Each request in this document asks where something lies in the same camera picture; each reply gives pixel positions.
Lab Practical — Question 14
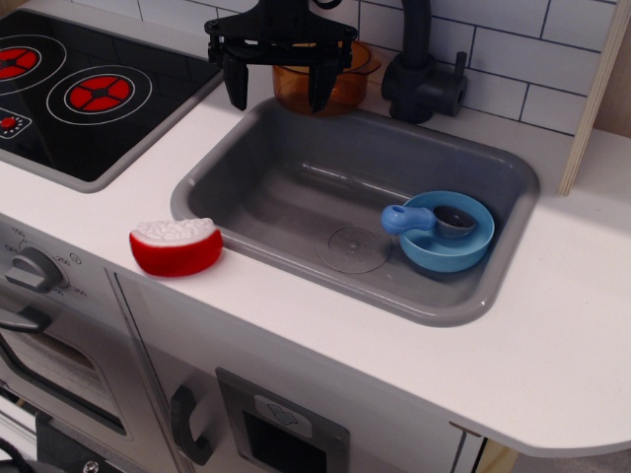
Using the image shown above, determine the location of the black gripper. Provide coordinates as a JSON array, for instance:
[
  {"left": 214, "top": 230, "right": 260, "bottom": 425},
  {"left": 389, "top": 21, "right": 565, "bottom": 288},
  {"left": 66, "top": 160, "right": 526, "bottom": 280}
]
[{"left": 204, "top": 1, "right": 358, "bottom": 113}]

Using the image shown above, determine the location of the blue and grey toy spoon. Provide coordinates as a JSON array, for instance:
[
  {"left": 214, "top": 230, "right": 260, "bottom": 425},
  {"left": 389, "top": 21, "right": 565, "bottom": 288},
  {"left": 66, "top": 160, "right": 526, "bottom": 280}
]
[{"left": 381, "top": 205, "right": 477, "bottom": 239}]

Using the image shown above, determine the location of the grey plastic sink basin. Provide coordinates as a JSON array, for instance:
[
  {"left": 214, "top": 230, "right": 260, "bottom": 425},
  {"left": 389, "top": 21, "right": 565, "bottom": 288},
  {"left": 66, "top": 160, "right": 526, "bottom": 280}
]
[{"left": 171, "top": 99, "right": 539, "bottom": 327}]

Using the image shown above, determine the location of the blue plastic bowl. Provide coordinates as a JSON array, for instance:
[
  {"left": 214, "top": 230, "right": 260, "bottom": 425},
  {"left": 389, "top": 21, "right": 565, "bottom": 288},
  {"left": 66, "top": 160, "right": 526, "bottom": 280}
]
[{"left": 398, "top": 190, "right": 495, "bottom": 273}]

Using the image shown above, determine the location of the orange transparent toy pot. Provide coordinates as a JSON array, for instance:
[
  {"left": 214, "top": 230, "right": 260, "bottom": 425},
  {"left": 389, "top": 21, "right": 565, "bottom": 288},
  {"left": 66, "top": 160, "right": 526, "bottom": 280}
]
[{"left": 272, "top": 40, "right": 381, "bottom": 116}]

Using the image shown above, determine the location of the dark grey toy faucet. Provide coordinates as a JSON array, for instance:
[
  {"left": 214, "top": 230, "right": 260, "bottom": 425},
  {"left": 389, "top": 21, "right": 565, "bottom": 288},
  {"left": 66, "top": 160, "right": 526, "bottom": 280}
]
[{"left": 381, "top": 0, "right": 468, "bottom": 124}]

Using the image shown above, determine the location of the red and white toy sushi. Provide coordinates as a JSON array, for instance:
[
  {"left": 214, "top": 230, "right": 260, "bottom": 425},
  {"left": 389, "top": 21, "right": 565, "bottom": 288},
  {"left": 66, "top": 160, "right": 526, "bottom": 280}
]
[{"left": 129, "top": 218, "right": 224, "bottom": 277}]

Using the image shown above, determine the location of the black toy stove top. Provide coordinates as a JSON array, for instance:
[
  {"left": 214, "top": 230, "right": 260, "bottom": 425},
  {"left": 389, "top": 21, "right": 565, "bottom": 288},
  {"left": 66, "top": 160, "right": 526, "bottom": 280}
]
[{"left": 1, "top": 9, "right": 221, "bottom": 193}]

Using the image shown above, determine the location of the grey oven knob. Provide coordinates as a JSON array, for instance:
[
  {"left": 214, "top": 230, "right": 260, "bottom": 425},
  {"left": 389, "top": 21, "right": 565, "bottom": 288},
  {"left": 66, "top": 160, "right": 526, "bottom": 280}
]
[{"left": 5, "top": 247, "right": 64, "bottom": 294}]

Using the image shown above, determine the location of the white oven door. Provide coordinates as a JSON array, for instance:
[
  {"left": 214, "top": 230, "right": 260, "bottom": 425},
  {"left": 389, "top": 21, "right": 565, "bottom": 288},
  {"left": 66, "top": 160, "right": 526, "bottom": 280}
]
[{"left": 1, "top": 292, "right": 177, "bottom": 472}]

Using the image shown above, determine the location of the grey toy dispenser panel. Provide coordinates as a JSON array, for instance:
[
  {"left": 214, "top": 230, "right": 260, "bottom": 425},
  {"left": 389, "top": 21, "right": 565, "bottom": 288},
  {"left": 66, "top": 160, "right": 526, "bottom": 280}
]
[{"left": 216, "top": 368, "right": 350, "bottom": 473}]

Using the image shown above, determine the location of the light wooden side post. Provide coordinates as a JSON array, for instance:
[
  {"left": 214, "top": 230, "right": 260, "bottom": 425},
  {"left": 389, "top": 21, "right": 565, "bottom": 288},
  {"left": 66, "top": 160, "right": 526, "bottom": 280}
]
[{"left": 557, "top": 1, "right": 630, "bottom": 196}]

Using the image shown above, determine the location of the grey oven door handle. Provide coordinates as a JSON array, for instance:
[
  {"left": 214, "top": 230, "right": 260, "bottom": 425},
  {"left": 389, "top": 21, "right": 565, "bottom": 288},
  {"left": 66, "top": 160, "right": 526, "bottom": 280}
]
[{"left": 0, "top": 307, "right": 52, "bottom": 334}]

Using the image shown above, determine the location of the grey cabinet door handle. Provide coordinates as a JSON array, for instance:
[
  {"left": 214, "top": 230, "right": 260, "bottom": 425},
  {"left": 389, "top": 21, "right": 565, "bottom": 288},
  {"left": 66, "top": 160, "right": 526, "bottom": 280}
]
[{"left": 170, "top": 385, "right": 213, "bottom": 466}]

